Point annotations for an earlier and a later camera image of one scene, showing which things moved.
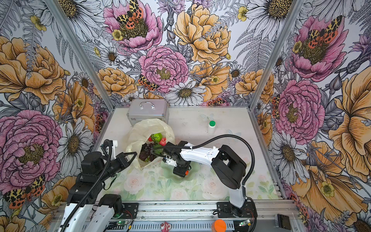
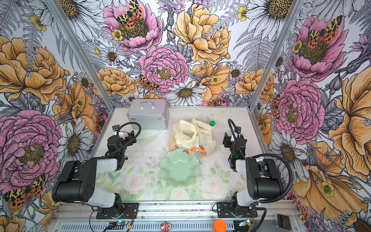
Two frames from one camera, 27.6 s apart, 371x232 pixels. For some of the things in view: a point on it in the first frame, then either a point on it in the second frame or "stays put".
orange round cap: x=219 y=225 stays put
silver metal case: x=144 y=108 stays put
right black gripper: x=181 y=172 to x=227 y=140
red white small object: x=165 y=226 stays put
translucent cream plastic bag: x=142 y=132 to x=193 y=137
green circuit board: x=246 y=222 stays put
